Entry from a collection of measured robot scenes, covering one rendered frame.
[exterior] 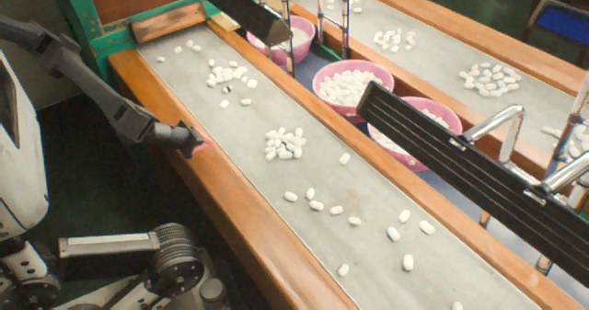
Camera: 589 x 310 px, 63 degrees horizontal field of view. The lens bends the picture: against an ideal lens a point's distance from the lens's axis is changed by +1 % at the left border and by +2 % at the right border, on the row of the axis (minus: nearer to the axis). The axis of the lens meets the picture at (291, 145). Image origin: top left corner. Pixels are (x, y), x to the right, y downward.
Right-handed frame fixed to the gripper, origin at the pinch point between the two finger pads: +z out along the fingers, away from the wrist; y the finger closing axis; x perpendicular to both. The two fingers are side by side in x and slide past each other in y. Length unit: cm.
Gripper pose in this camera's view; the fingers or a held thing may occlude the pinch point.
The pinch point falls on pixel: (210, 143)
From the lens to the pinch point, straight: 133.9
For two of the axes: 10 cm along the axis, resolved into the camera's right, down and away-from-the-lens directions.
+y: -5.6, -5.5, 6.2
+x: -5.0, 8.2, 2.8
